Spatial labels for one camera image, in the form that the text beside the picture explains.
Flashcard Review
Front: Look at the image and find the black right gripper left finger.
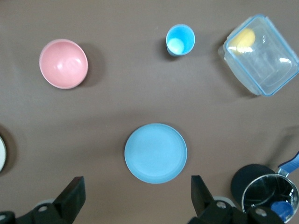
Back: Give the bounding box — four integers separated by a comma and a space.
30, 176, 86, 224

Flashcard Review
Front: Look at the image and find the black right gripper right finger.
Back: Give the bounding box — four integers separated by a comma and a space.
186, 175, 249, 224

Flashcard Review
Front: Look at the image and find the blue plate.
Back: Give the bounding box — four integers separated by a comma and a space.
124, 123, 188, 184

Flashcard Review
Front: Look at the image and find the small blue plastic piece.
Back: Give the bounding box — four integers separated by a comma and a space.
271, 201, 294, 222

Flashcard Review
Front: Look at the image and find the beige plate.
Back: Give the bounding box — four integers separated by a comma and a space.
0, 135, 7, 173

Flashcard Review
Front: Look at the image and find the brown table mat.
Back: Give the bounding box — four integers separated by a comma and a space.
0, 0, 299, 224

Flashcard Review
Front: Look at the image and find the pink bowl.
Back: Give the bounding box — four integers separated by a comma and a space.
39, 39, 89, 90

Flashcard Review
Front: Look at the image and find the clear container with blue rim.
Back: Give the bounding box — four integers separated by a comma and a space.
218, 14, 299, 98

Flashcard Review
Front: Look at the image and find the blue cup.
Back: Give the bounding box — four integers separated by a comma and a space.
166, 24, 196, 56

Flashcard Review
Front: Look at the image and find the yellow round fruit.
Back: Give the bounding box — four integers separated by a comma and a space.
229, 28, 256, 56

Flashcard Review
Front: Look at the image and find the steel saucepan with blue handle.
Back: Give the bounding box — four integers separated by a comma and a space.
230, 150, 299, 224

